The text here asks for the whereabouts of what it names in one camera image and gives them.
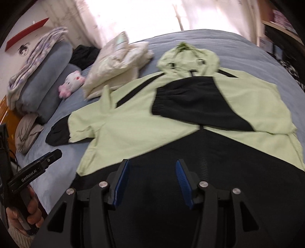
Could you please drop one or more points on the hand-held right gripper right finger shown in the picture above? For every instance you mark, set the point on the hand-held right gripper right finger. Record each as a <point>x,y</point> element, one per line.
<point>184,184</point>

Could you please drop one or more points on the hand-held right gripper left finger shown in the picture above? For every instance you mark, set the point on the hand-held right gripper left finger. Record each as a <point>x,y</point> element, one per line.
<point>121,184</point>

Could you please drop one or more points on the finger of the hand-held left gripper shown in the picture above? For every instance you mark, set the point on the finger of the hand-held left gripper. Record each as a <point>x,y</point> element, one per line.
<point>51,158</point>

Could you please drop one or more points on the green and black hooded jacket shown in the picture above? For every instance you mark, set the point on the green and black hooded jacket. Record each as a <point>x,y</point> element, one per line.
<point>133,114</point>

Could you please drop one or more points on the person's left forearm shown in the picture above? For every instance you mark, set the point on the person's left forearm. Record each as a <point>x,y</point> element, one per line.
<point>17,238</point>

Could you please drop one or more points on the person's left hand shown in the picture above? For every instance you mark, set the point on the person's left hand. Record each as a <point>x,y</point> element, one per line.
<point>32,205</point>

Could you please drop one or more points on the beige crumpled cloth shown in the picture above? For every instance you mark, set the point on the beige crumpled cloth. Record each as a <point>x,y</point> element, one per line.
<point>27,133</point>

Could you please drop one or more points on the grey-blue pillow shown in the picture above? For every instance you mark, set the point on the grey-blue pillow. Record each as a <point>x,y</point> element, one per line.
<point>45,71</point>
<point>54,100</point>

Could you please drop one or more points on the orange wooden bedside furniture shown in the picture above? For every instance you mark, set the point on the orange wooden bedside furniture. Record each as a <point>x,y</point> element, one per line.
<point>4,112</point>

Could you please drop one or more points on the white and pink plush toy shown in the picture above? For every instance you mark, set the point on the white and pink plush toy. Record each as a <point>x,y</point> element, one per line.
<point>71,83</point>

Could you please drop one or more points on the white purple patterned blanket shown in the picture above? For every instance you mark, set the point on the white purple patterned blanket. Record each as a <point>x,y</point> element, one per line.
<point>35,54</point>

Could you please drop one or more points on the dark cloth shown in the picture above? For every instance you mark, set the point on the dark cloth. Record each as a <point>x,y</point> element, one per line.
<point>83,56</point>

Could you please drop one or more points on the cream puffy jacket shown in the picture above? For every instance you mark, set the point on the cream puffy jacket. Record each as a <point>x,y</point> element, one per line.
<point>114,62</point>

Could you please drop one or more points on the blue-grey bed blanket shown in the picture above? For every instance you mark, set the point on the blue-grey bed blanket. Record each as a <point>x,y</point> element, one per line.
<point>250,54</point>

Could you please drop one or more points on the black and white patterned cloth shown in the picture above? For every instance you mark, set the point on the black and white patterned cloth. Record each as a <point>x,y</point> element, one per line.
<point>289,70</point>

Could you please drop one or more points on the white printed box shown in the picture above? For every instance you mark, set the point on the white printed box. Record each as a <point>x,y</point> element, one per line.
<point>264,43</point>

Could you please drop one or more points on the white floral curtain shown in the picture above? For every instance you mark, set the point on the white floral curtain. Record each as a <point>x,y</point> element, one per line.
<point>143,14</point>

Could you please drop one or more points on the wooden shelf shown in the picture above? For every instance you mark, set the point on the wooden shelf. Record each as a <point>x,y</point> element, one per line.
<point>281,25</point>

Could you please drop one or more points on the black cartoon wall sticker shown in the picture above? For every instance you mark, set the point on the black cartoon wall sticker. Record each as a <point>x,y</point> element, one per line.
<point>23,49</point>

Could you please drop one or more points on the red wall decoration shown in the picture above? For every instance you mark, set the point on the red wall decoration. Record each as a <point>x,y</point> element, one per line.
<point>26,32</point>

